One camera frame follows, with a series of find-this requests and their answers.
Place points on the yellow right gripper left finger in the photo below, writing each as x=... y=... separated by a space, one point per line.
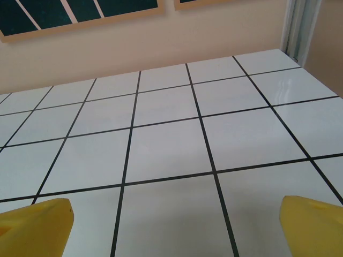
x=34 y=230

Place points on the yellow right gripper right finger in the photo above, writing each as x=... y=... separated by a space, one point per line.
x=313 y=230

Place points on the aluminium corner post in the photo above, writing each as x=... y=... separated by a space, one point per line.
x=297 y=24

